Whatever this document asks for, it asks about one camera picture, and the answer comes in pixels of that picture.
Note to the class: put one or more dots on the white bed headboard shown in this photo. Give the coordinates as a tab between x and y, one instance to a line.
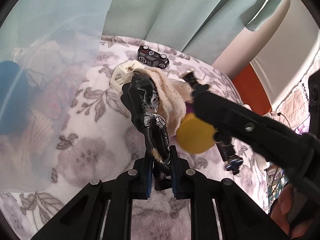
280	51

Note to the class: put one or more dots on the white plastic toy crate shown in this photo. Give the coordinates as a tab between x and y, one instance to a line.
122	72

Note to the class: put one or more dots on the cotton swab pack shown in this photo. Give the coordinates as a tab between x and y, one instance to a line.
34	140

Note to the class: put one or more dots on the blue ball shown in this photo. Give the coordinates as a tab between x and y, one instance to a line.
14	99

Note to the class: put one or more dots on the beige quilted lace cover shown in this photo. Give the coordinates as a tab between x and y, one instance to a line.
294	109

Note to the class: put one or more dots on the yellow purple sponge cylinder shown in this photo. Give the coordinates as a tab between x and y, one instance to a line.
194	135

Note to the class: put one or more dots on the blonde doll cream dress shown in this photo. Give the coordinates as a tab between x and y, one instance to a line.
173	95

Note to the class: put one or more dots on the green curtain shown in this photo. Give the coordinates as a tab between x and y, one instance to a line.
202	29

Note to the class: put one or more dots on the black flower headband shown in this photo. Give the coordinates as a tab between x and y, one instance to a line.
222	140

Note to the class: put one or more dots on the clear plastic storage bin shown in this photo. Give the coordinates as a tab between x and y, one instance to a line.
55	42

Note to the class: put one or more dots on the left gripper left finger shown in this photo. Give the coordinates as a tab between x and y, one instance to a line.
102	210

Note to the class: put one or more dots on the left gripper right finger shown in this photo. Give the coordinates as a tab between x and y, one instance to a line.
219	209

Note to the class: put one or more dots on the person hand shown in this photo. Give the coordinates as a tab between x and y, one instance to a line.
290	212

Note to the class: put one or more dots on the floral grey white blanket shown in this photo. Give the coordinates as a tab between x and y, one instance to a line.
98	138

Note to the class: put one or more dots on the black silver action figure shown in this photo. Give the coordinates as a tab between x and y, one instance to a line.
141	98

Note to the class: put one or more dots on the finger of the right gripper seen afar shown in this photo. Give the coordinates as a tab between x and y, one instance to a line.
226	116

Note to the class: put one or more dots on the black toy car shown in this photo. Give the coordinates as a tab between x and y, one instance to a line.
152	58

